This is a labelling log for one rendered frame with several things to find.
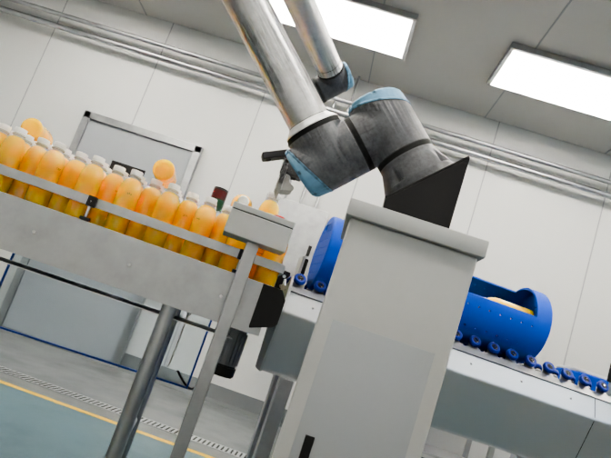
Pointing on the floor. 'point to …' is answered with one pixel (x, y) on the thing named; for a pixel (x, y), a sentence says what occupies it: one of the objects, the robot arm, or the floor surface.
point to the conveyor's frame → (28, 214)
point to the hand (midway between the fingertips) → (274, 194)
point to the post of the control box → (214, 352)
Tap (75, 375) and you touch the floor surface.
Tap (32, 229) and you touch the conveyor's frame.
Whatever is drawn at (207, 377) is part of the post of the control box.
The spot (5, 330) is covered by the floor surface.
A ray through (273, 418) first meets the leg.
